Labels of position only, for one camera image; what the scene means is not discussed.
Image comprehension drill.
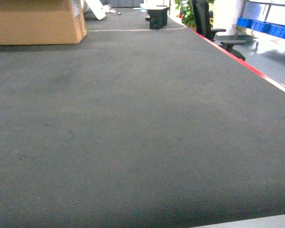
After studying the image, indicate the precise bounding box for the black office chair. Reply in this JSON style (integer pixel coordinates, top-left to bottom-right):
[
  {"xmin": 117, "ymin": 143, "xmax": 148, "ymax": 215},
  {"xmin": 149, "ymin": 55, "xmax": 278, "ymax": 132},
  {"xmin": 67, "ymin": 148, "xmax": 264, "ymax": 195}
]
[{"xmin": 190, "ymin": 0, "xmax": 246, "ymax": 61}]

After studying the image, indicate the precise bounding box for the large cardboard box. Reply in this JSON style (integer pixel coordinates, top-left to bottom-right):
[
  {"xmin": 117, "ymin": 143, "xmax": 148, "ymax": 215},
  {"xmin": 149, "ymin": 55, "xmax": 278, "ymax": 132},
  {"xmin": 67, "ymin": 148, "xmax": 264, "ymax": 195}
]
[{"xmin": 0, "ymin": 0, "xmax": 87, "ymax": 46}]

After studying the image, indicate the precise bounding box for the white foam sheet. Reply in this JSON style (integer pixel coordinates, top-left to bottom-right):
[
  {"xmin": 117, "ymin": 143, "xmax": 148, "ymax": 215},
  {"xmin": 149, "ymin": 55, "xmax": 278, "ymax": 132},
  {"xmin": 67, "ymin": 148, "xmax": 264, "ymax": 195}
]
[{"xmin": 81, "ymin": 0, "xmax": 114, "ymax": 20}]

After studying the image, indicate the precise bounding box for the green potted plant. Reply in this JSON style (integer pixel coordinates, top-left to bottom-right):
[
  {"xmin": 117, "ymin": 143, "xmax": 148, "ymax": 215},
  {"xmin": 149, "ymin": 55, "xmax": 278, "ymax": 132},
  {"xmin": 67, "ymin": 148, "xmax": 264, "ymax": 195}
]
[{"xmin": 174, "ymin": 0, "xmax": 196, "ymax": 29}]

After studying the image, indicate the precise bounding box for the black plastic crate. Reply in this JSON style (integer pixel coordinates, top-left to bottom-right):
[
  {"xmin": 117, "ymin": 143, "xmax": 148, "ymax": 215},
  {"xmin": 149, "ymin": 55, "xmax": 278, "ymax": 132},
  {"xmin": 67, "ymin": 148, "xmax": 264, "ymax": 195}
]
[{"xmin": 147, "ymin": 6, "xmax": 169, "ymax": 30}]

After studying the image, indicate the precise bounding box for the blue bin beside chair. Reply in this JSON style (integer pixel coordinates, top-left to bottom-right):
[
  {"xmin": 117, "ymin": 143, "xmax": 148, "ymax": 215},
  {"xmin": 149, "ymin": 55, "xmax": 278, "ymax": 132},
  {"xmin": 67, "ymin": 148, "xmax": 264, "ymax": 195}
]
[{"xmin": 237, "ymin": 17, "xmax": 285, "ymax": 39}]

